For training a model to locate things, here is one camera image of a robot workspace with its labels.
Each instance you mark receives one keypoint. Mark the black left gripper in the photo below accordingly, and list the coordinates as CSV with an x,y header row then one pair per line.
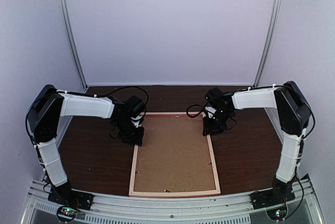
x,y
135,140

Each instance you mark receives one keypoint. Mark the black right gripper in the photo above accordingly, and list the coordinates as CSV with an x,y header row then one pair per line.
x,y
211,129

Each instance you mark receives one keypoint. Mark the red wooden picture frame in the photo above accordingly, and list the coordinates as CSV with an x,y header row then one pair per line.
x,y
132,177

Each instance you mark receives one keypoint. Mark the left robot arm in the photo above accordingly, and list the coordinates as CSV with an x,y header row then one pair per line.
x,y
51,104

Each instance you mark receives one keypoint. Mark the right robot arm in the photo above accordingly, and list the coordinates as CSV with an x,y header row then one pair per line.
x,y
293,112

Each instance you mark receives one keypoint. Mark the left circuit board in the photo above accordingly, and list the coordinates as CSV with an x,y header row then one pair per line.
x,y
66,213

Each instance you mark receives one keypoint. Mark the circuit board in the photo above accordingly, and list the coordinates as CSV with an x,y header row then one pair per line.
x,y
66,213
277,214

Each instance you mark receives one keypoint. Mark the right circuit board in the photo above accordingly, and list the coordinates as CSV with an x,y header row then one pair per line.
x,y
277,214

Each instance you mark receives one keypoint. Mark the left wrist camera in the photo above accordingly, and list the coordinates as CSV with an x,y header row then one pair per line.
x,y
135,106

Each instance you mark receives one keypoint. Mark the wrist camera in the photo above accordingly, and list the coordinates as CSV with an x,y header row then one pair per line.
x,y
214,96
135,106

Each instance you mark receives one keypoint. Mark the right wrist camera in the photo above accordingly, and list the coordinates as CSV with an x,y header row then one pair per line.
x,y
214,96

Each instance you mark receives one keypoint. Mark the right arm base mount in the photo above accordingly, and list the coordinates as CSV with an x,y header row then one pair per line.
x,y
272,195

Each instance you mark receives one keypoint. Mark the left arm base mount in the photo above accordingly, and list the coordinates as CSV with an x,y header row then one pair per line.
x,y
65,195

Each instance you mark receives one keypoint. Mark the aluminium front rail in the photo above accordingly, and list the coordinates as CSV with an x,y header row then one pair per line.
x,y
233,208

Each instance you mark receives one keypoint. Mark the right aluminium corner post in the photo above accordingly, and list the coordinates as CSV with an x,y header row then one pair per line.
x,y
275,12

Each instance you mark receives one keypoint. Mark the aluminium corner post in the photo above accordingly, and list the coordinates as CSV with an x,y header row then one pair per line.
x,y
72,45
275,12

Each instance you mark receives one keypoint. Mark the left aluminium corner post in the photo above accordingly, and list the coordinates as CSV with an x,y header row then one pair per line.
x,y
72,45

